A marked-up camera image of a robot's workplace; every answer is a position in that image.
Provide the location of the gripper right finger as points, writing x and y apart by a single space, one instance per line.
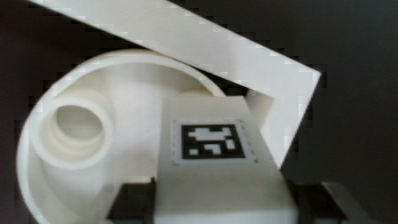
327 205

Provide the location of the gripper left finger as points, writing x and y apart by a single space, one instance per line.
131 210

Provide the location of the white U-shaped fence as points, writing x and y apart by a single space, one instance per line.
167 29

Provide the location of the white stool leg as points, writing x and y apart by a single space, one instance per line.
220 185

